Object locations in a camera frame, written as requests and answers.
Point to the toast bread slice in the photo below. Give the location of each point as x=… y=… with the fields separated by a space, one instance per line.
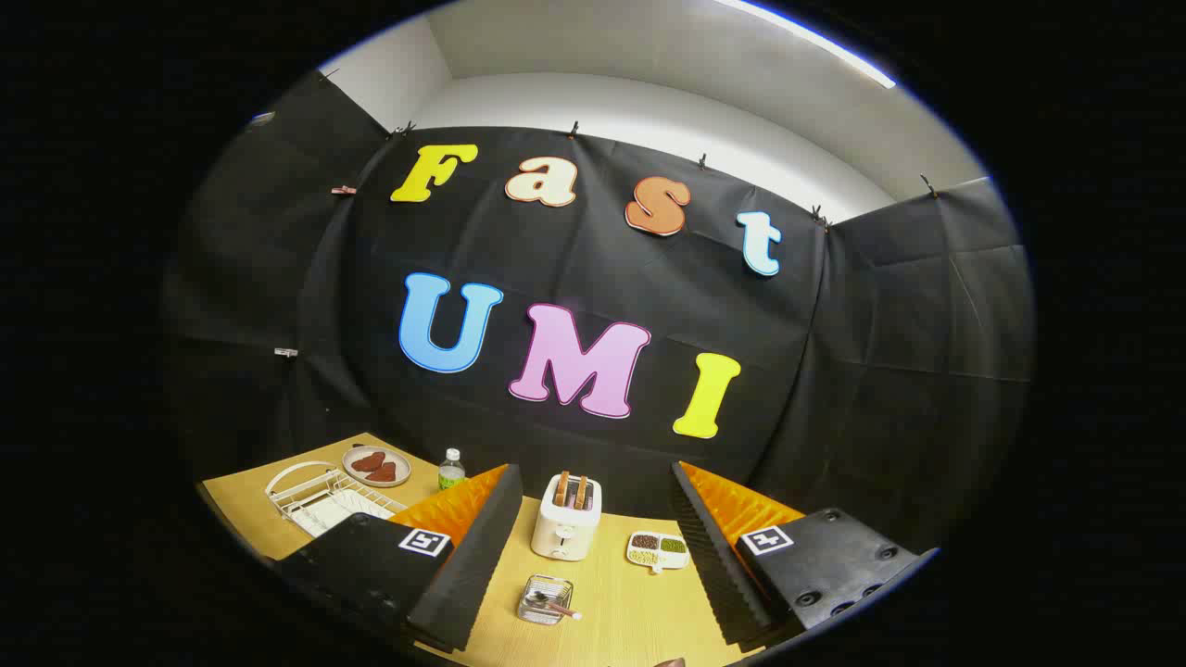
x=580 y=492
x=561 y=488

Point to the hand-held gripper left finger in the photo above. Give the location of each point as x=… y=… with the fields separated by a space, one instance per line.
x=482 y=556

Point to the black backdrop cloth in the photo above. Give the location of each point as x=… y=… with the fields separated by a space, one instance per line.
x=593 y=259

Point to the pile of brown beans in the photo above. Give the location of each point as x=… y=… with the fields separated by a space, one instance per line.
x=645 y=542

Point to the small grey plate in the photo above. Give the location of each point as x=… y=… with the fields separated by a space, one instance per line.
x=400 y=460

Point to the pile of green beans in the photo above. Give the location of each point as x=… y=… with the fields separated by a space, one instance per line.
x=674 y=546

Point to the white drip tray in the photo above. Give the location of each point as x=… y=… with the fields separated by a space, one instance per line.
x=343 y=519

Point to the pile of yellow beans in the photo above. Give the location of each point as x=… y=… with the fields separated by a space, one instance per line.
x=642 y=557

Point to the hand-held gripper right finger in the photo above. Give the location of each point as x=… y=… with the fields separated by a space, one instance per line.
x=713 y=556

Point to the white divided dish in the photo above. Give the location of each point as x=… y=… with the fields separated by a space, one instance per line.
x=658 y=560

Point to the green label drink bottle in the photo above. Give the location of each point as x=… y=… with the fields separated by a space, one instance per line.
x=451 y=474

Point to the reddish brown meat piece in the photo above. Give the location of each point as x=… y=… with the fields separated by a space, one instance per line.
x=369 y=461
x=382 y=473

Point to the white toaster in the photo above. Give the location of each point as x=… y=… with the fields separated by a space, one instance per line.
x=563 y=533

